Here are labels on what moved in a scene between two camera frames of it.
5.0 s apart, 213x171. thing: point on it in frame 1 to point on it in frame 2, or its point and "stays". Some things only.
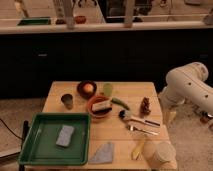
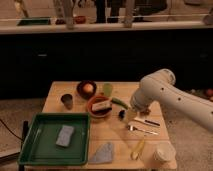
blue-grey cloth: x=103 y=154 stays
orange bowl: x=95 y=100 stays
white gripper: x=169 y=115 to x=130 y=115
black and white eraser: x=101 y=108 stays
